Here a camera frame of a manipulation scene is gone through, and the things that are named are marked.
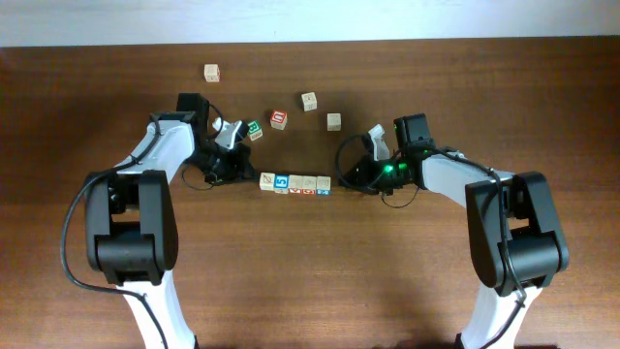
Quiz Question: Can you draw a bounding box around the plain wooden block row end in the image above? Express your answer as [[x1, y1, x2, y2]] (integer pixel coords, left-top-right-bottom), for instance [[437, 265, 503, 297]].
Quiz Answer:
[[259, 173, 275, 191]]

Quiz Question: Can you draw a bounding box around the ice cream wooden block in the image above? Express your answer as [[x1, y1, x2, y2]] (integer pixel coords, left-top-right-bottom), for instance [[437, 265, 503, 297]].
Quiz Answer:
[[288, 174, 303, 194]]

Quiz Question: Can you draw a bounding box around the green N wooden block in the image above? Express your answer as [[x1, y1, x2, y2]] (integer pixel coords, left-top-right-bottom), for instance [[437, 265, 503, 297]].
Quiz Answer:
[[326, 113, 342, 131]]

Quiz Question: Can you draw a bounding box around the red I wooden block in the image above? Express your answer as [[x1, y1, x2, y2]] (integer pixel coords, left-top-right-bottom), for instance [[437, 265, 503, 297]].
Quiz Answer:
[[302, 175, 317, 195]]

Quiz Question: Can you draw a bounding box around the blue K wooden block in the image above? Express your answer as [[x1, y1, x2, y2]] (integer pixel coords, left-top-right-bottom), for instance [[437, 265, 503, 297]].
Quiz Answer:
[[316, 176, 331, 196]]

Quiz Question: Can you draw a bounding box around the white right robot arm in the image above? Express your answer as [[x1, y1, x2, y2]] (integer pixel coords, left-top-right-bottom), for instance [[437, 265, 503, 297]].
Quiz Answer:
[[336, 113, 570, 348]]

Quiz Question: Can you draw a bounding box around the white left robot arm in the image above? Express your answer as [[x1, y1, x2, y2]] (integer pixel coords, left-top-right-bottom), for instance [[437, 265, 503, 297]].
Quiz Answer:
[[84, 93, 254, 348]]

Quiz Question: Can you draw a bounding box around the green B wooden block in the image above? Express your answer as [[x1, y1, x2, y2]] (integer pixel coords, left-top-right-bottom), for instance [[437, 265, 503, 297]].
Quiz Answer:
[[247, 120, 264, 142]]

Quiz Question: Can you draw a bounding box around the red U wooden block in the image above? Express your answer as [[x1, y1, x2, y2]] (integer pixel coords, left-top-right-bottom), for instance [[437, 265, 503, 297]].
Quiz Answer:
[[269, 110, 288, 130]]

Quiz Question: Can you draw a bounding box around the plain wooden block far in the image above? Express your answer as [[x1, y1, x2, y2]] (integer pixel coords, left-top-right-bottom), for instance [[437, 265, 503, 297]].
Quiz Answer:
[[203, 64, 221, 82]]

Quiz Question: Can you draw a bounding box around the green R wooden block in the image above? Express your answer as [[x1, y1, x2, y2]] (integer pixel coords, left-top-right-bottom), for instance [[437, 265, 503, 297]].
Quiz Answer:
[[301, 92, 318, 111]]

